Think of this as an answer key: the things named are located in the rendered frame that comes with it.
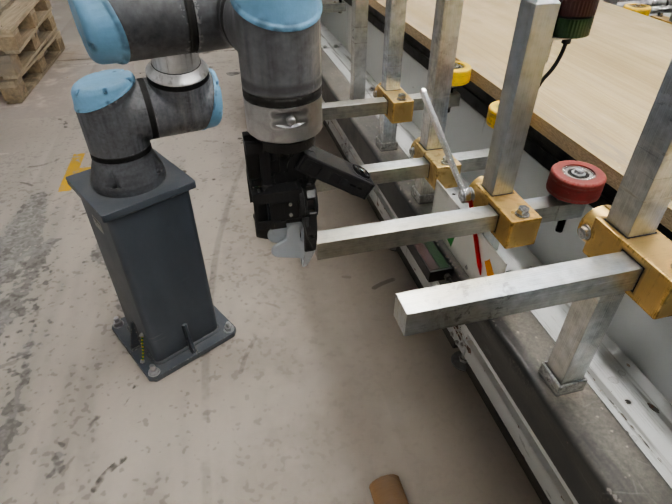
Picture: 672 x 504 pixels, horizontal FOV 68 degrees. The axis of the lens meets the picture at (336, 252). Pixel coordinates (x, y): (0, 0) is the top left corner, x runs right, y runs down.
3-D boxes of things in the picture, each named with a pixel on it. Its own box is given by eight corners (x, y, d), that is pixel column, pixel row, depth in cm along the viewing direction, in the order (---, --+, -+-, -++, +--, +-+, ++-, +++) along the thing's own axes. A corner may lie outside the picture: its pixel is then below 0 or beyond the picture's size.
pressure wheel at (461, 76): (458, 120, 117) (466, 71, 110) (426, 114, 120) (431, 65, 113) (468, 108, 123) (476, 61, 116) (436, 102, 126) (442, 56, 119)
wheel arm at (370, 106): (279, 129, 111) (278, 111, 109) (276, 123, 114) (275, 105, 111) (458, 109, 120) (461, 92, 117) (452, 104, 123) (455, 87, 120)
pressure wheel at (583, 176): (551, 248, 79) (572, 185, 72) (524, 220, 85) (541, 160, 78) (595, 240, 81) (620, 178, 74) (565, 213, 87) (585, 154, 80)
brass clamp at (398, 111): (389, 124, 114) (391, 103, 111) (371, 102, 124) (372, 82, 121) (414, 121, 115) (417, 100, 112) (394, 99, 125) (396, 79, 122)
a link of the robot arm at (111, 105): (85, 139, 131) (63, 72, 121) (152, 127, 137) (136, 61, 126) (91, 164, 121) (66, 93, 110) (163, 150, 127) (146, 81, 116)
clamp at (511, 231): (504, 249, 75) (512, 222, 72) (464, 202, 86) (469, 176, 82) (538, 244, 76) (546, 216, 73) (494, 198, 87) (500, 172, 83)
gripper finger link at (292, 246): (272, 270, 73) (266, 217, 67) (311, 263, 74) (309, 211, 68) (275, 284, 70) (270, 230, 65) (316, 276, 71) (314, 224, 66)
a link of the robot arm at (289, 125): (312, 76, 62) (331, 106, 54) (313, 114, 65) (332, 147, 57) (239, 83, 60) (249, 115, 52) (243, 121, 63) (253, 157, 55)
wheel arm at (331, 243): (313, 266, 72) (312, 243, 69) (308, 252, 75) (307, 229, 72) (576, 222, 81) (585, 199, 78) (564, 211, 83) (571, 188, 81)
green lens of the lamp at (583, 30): (558, 39, 63) (563, 21, 62) (532, 27, 68) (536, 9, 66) (599, 36, 64) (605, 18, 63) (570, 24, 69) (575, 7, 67)
